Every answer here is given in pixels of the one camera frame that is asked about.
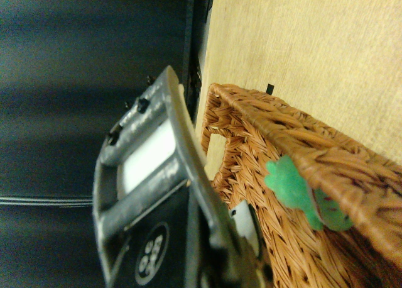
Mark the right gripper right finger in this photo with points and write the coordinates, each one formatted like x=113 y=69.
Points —
x=201 y=181

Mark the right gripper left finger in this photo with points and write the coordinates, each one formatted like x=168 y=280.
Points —
x=147 y=149

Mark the green toy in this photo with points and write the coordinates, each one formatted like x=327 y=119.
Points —
x=293 y=192

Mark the brown wicker basket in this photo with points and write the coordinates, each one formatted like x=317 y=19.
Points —
x=301 y=187

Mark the black curtain stand pole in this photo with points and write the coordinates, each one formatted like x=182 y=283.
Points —
x=192 y=46

